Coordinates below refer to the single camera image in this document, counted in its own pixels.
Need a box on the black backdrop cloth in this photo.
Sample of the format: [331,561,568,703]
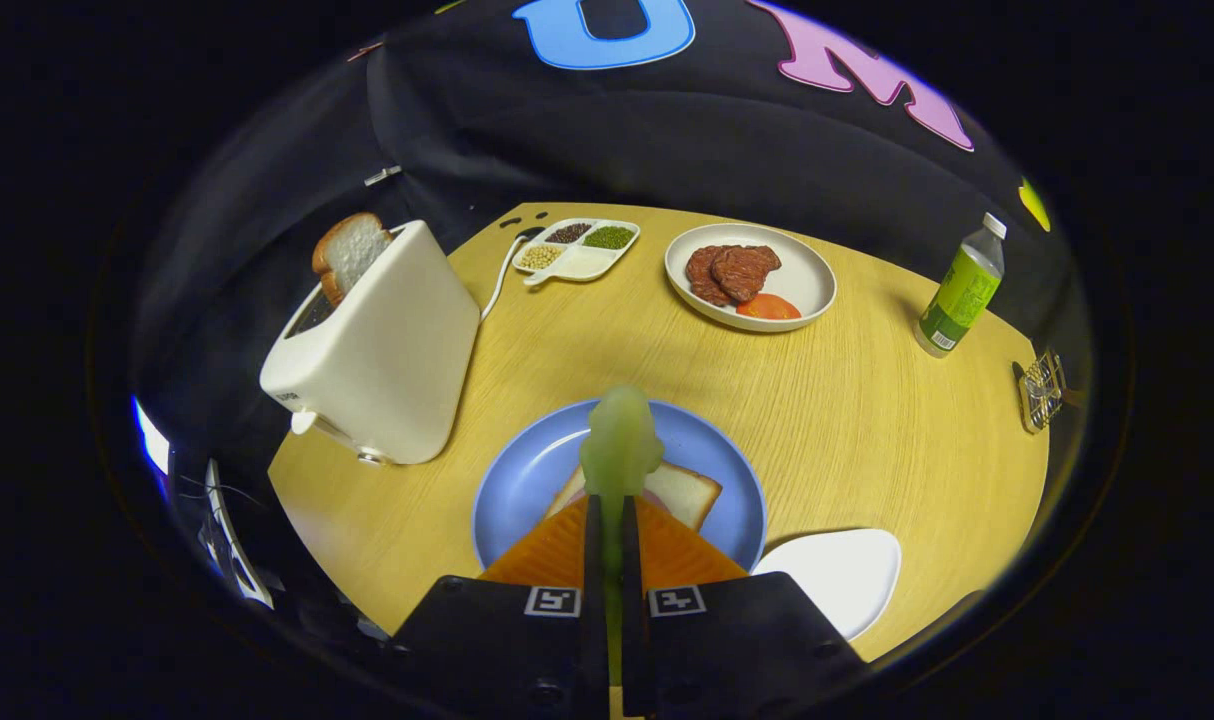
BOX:
[132,0,1068,481]

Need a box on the green lettuce leaf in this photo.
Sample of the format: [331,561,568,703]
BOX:
[579,386,665,686]

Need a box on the brown meat patty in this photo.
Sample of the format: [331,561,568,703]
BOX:
[685,245,738,306]
[710,245,783,303]

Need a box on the blue round plate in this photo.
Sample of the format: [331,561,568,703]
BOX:
[471,398,768,573]

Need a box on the white bread slice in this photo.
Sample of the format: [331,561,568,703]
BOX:
[545,462,723,533]

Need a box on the lit screen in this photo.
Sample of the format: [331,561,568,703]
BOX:
[132,395,173,481]

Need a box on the white flat plate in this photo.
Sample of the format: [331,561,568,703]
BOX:
[752,528,903,641]

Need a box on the beige round plate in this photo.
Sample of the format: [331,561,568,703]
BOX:
[664,222,838,333]

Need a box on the white toaster cable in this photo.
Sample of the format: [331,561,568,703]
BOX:
[479,232,533,321]

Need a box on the red tomato slice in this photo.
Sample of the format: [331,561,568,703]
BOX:
[735,293,803,321]

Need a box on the wire mesh basket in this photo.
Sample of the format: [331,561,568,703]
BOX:
[1012,348,1068,434]

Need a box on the green label plastic bottle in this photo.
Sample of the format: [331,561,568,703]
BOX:
[914,212,1008,358]

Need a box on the white metal frame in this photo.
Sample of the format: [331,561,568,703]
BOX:
[202,460,273,611]

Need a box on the toasted bread slice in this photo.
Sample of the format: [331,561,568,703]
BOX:
[312,212,396,306]

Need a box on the white divided bean tray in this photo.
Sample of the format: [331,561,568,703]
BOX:
[514,218,641,288]

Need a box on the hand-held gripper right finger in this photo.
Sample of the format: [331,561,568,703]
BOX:
[622,495,873,720]

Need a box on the white toaster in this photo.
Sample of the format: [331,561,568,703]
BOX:
[259,220,482,467]

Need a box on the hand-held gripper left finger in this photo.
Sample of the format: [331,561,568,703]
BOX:
[392,495,608,720]

